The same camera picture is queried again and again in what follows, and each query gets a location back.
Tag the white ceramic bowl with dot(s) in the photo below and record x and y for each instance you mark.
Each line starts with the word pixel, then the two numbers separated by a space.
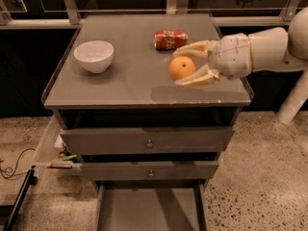
pixel 94 56

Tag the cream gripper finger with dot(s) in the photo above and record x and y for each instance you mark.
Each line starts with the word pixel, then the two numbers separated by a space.
pixel 201 49
pixel 203 76

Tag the grey middle drawer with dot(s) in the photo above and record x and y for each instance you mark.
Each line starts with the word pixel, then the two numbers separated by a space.
pixel 149 170

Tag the grey drawer cabinet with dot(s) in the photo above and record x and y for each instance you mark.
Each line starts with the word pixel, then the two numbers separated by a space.
pixel 136 90

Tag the grey top drawer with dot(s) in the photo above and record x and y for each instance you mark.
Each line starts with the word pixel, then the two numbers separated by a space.
pixel 112 141

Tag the grey drawer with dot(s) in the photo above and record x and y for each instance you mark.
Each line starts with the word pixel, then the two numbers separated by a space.
pixel 149 170
pixel 149 207
pixel 112 141

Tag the orange fruit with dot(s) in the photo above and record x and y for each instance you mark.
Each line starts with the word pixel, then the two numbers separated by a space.
pixel 181 67

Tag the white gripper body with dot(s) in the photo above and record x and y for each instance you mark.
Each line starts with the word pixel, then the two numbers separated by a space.
pixel 232 56

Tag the red soda can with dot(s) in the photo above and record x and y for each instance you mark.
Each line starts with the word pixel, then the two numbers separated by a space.
pixel 170 39

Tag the metal railing frame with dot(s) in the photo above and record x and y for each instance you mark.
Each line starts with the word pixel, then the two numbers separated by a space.
pixel 67 14

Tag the grey bottom drawer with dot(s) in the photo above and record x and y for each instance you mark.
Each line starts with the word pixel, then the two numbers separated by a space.
pixel 149 207

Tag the black stand leg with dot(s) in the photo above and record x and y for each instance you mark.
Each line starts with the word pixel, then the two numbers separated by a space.
pixel 29 180

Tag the clear plastic bin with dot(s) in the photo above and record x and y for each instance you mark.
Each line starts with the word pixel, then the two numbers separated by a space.
pixel 47 154

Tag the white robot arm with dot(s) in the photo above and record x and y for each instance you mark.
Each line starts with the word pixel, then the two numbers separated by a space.
pixel 283 50

